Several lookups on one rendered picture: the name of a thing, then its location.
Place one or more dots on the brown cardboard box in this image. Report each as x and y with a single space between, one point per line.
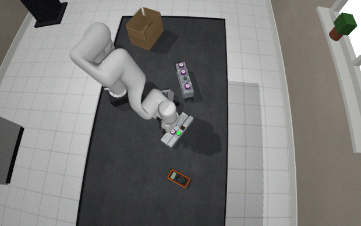
144 30

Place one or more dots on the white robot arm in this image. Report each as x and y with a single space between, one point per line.
115 68

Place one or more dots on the orange pocket multimeter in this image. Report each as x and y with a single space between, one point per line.
178 178

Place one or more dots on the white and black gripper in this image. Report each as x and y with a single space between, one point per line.
169 128

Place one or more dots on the white control panel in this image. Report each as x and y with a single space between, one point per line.
170 95

